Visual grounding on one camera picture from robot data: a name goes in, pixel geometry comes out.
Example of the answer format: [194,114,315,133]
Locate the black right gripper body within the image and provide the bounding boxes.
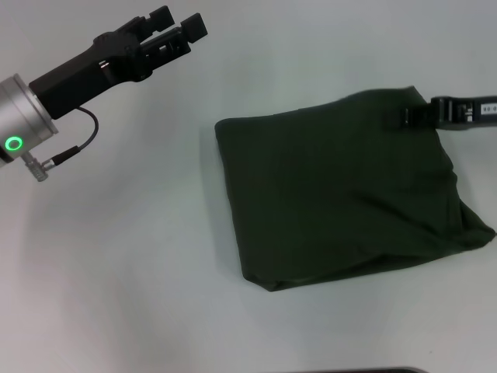
[429,92,497,134]

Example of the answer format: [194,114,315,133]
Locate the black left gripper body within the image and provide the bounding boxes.
[28,27,153,121]

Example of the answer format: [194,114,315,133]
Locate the dark green printed T-shirt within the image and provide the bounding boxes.
[214,85,497,294]

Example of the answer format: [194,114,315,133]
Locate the silver left cable connector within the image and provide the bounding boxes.
[24,152,56,183]

